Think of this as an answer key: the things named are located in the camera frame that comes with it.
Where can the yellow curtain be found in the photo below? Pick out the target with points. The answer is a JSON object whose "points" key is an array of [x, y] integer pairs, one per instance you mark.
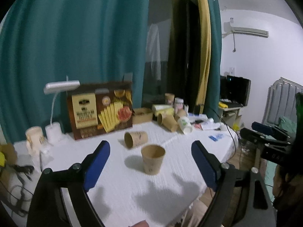
{"points": [[205, 54]]}

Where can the grey headboard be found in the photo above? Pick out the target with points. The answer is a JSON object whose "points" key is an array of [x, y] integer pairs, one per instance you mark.
{"points": [[281, 101]]}

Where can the blue white leaflet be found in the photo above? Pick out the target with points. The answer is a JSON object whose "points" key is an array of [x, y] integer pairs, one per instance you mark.
{"points": [[216, 137]]}

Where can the white paper cup green print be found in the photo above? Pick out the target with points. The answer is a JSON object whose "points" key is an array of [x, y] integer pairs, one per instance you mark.
{"points": [[185, 125]]}

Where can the brown paper cup pair front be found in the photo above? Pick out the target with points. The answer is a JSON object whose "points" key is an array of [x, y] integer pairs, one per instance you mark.
{"points": [[168, 121]]}

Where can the white desk lamp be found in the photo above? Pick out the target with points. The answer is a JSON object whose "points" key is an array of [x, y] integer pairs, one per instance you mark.
{"points": [[53, 130]]}

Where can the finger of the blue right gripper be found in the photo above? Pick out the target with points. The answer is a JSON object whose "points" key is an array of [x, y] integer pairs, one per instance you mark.
{"points": [[261, 128]]}

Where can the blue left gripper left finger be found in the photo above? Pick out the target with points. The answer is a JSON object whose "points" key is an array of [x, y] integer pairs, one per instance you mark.
{"points": [[95, 165]]}

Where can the lying brown paper cup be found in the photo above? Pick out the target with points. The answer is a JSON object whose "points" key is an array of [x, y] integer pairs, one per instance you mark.
{"points": [[134, 139]]}

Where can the teal curtain left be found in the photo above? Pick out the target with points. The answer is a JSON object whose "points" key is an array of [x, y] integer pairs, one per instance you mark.
{"points": [[53, 40]]}

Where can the cream cartoon mug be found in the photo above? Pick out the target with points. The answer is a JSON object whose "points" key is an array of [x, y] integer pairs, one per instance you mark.
{"points": [[34, 140]]}

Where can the white computer desk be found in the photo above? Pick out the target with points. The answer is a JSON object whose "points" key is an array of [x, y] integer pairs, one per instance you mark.
{"points": [[231, 116]]}

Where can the teal curtain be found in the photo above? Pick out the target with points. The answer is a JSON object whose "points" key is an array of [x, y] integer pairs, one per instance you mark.
{"points": [[53, 40], [213, 88]]}

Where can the kraft rectangular food container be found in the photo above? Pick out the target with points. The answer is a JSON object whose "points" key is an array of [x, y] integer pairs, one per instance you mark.
{"points": [[142, 115]]}

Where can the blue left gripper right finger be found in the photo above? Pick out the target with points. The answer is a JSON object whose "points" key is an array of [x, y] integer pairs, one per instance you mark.
{"points": [[207, 163]]}

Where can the teal curtain right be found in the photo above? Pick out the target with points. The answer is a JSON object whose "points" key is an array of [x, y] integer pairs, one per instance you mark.
{"points": [[213, 88]]}

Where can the upright paper cup rear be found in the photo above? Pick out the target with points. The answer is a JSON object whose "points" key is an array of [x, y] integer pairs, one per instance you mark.
{"points": [[169, 99]]}

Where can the glass jar white lid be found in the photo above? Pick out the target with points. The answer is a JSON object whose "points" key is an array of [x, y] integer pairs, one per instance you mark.
{"points": [[178, 104]]}

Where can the white tablecloth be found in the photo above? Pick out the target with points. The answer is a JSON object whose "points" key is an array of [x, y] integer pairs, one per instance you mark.
{"points": [[124, 194]]}

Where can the brown paper cup rear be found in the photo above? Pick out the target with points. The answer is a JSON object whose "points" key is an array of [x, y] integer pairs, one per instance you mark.
{"points": [[180, 113]]}

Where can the white air conditioner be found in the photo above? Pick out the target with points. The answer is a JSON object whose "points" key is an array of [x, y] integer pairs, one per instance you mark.
{"points": [[230, 29]]}

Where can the white tube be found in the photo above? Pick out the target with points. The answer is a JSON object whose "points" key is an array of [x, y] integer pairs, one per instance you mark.
{"points": [[208, 121]]}

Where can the brown cracker box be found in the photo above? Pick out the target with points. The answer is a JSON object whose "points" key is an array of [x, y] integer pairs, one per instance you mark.
{"points": [[98, 109]]}

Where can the person's right hand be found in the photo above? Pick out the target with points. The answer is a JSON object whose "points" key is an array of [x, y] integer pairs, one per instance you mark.
{"points": [[287, 188]]}

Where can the black monitor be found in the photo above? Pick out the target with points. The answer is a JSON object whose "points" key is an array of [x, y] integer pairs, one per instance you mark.
{"points": [[234, 91]]}

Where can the brown paper cup floral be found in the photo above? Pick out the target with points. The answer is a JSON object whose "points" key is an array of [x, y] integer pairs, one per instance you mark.
{"points": [[152, 156]]}

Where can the yellow tissue pack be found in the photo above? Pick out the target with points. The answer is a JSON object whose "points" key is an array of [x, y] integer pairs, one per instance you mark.
{"points": [[162, 109]]}

